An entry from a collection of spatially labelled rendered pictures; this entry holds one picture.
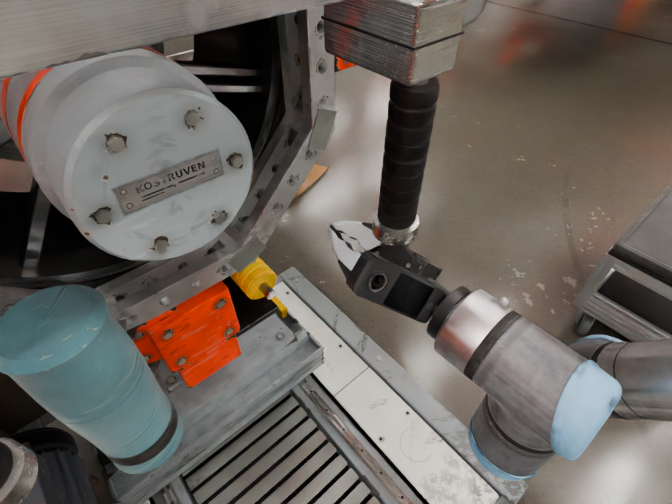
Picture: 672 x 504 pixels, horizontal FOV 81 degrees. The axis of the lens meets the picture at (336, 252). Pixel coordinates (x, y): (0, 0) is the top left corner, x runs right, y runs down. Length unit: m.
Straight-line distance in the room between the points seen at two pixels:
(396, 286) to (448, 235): 1.12
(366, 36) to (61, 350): 0.33
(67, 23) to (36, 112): 0.12
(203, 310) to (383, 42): 0.43
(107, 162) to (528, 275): 1.37
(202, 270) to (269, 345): 0.41
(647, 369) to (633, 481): 0.73
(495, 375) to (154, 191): 0.35
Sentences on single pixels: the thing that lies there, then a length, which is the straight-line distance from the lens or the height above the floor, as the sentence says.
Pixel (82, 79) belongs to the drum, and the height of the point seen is 0.91.
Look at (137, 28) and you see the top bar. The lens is 0.21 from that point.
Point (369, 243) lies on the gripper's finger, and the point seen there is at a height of 0.65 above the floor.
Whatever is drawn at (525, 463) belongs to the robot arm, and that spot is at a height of 0.53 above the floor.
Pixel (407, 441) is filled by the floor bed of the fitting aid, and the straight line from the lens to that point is 1.00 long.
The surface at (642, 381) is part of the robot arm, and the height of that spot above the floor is 0.62.
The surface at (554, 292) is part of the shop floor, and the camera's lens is 1.48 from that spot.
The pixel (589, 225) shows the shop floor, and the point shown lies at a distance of 1.82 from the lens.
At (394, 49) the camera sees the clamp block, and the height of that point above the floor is 0.92.
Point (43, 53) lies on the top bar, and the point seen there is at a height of 0.96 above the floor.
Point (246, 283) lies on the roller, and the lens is 0.65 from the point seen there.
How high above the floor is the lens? 1.01
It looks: 45 degrees down
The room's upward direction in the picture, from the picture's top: straight up
